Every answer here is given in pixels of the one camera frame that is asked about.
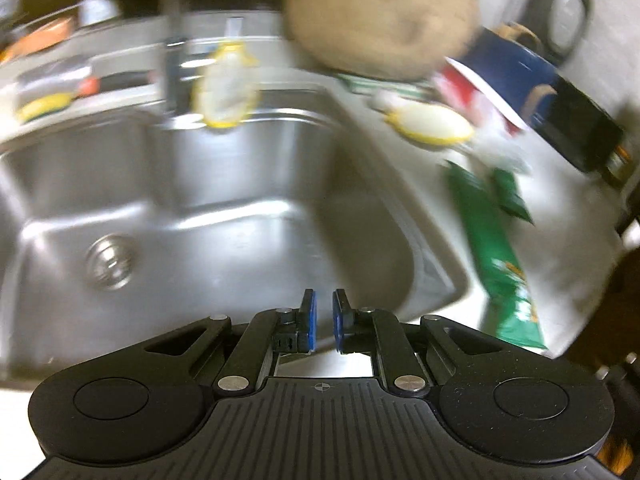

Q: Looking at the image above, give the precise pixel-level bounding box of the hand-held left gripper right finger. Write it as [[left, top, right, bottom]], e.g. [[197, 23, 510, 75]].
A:
[[332, 288, 502, 397]]

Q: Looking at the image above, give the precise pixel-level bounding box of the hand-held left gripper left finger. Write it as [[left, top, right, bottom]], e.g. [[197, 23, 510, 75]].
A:
[[142, 288, 318, 397]]

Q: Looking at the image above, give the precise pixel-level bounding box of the long green snack packet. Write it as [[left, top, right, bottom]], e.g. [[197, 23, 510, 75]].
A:
[[446, 160, 549, 351]]

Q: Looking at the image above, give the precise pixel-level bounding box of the stainless steel sink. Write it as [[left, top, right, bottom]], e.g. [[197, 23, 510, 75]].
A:
[[0, 80, 473, 386]]

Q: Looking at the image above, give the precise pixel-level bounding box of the small green packet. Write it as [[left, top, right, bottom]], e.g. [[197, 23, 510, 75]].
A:
[[492, 167, 535, 224]]

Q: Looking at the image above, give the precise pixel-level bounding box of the yellow rimmed mesh strainer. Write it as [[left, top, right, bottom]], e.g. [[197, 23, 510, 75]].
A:
[[192, 42, 261, 128], [386, 104, 476, 149]]

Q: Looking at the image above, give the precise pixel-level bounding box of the green striped cloth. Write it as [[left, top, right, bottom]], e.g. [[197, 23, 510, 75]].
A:
[[337, 74, 432, 99]]

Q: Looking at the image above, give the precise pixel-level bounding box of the red and white plastic tray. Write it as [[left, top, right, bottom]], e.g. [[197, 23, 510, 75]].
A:
[[432, 57, 531, 139]]

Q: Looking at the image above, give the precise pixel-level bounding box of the blue rice cooker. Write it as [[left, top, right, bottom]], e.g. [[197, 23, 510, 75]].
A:
[[467, 22, 566, 133]]

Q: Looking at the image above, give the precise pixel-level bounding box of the round wooden cutting board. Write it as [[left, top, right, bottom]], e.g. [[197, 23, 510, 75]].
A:
[[282, 0, 478, 81]]

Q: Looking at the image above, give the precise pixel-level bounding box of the black countertop appliance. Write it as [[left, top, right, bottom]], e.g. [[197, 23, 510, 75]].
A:
[[530, 77, 629, 172]]

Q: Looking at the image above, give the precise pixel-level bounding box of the chrome faucet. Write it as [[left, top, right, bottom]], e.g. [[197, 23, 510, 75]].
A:
[[159, 0, 202, 131]]

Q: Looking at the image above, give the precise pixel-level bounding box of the yellow sponge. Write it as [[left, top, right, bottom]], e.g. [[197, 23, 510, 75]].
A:
[[15, 92, 74, 124]]

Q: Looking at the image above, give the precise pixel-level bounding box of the cleaver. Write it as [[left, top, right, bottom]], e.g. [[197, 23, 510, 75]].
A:
[[17, 59, 100, 97]]

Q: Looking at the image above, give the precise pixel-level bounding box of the black round cooker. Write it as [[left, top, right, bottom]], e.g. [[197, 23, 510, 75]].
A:
[[520, 0, 597, 61]]

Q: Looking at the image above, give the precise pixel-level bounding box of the orange object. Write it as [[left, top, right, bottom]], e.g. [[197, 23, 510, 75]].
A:
[[0, 17, 77, 62]]

